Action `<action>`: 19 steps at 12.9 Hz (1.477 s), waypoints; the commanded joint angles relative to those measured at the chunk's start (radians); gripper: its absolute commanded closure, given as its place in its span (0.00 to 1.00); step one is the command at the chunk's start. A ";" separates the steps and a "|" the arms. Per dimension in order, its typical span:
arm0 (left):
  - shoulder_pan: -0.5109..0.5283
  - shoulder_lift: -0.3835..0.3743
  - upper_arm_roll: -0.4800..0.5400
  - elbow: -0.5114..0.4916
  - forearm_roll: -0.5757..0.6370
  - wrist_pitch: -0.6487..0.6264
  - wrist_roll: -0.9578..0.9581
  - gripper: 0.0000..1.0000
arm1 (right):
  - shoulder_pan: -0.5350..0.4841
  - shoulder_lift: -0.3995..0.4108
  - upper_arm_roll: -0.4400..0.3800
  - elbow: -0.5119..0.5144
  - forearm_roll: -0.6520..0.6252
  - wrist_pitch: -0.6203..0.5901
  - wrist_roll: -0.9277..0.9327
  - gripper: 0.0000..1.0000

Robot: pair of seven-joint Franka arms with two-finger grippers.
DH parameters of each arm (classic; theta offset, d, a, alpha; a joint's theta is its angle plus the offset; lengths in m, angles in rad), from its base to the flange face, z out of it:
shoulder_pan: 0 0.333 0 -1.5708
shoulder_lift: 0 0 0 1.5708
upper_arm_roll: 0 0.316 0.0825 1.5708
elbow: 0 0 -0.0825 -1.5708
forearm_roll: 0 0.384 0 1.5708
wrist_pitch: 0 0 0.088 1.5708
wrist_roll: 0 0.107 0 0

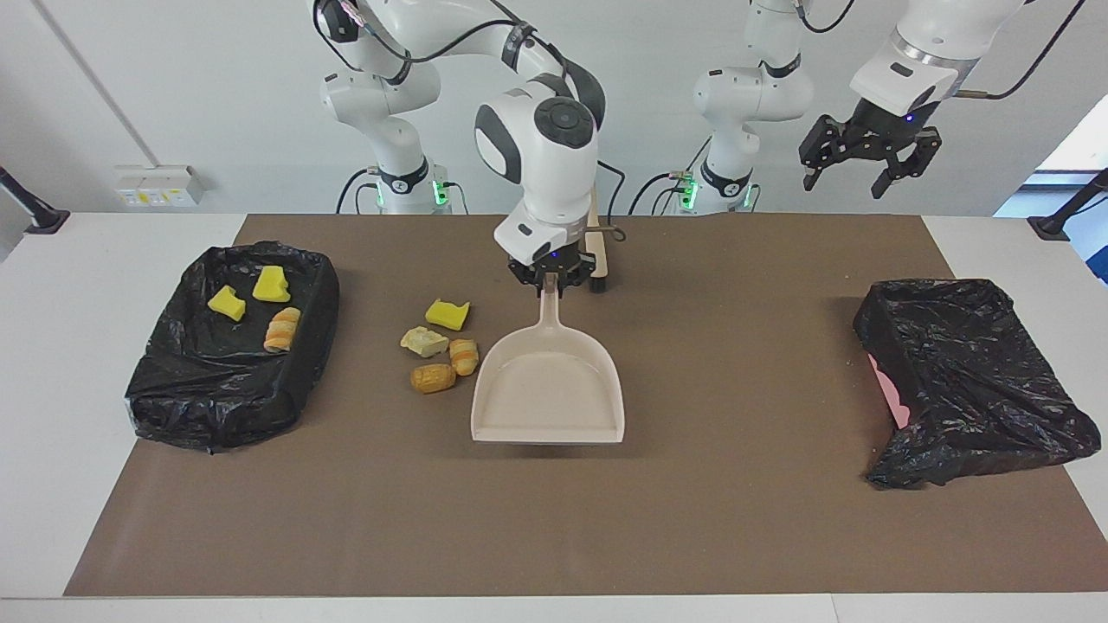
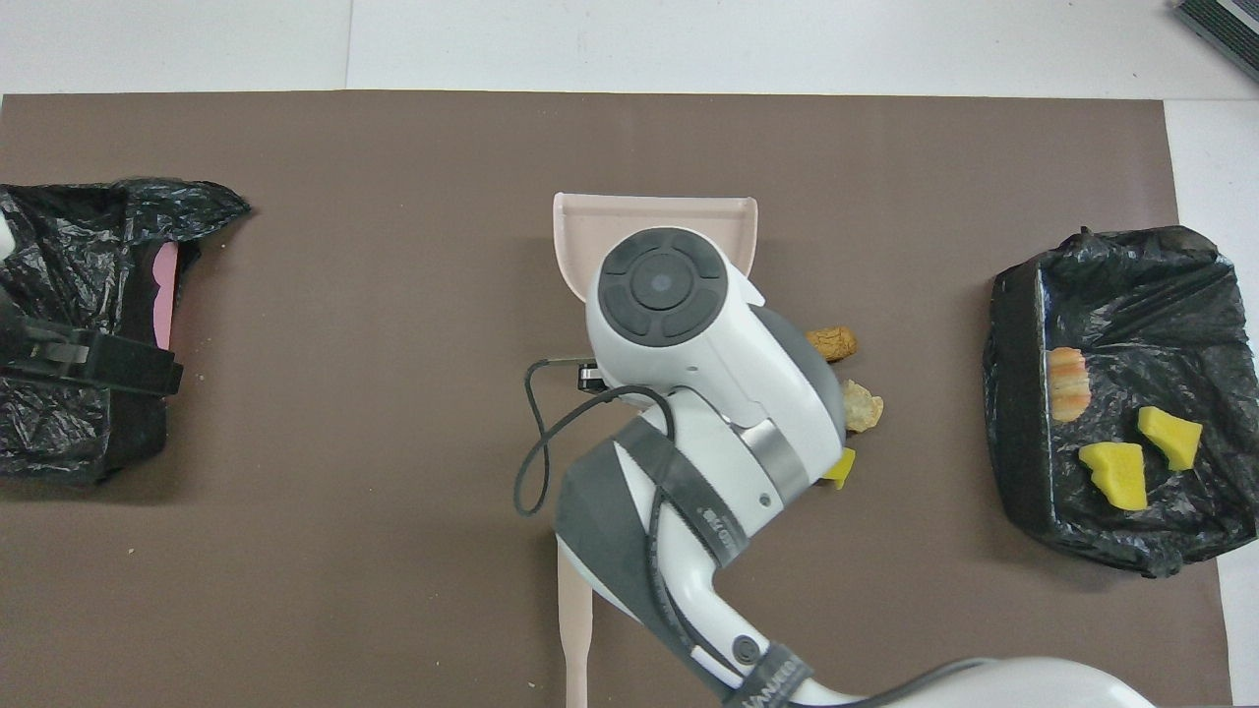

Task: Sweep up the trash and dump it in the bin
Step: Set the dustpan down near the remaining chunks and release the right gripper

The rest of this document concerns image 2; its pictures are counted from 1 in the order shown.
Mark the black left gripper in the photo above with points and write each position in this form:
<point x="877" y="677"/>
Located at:
<point x="44" y="352"/>

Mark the yellow sponge piece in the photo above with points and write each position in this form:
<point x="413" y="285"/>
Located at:
<point x="1170" y="438"/>
<point x="843" y="467"/>
<point x="1116" y="477"/>

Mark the grey ribbed device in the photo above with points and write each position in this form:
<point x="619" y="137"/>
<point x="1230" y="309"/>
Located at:
<point x="1225" y="25"/>

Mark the right black-bagged bin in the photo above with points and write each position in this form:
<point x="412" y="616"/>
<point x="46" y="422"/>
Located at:
<point x="1131" y="295"/>

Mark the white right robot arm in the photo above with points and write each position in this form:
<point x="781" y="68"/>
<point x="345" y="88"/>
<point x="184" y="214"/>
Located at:
<point x="708" y="393"/>

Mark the left black-bagged bin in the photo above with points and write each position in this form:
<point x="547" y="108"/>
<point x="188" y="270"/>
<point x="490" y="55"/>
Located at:
<point x="79" y="246"/>

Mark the pink plastic bin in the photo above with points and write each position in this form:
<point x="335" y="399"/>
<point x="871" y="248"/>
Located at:
<point x="167" y="295"/>

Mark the beige plastic dustpan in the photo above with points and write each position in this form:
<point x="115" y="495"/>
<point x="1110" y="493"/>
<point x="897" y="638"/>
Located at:
<point x="590" y="226"/>

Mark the brown toy bread roll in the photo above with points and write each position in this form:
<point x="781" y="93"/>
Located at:
<point x="834" y="344"/>

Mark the brown table mat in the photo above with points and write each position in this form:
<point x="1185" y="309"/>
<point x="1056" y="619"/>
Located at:
<point x="344" y="590"/>

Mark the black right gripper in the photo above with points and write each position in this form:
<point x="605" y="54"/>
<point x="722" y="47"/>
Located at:
<point x="590" y="379"/>

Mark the pale greenish toy bread chunk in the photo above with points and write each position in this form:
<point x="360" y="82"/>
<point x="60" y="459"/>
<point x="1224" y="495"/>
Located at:
<point x="864" y="408"/>

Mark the pale toy bread striped side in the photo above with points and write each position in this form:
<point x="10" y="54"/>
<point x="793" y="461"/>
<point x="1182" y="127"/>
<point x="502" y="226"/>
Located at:
<point x="1069" y="385"/>

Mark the black-bagged bin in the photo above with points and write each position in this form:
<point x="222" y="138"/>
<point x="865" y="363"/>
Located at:
<point x="79" y="246"/>
<point x="1131" y="295"/>

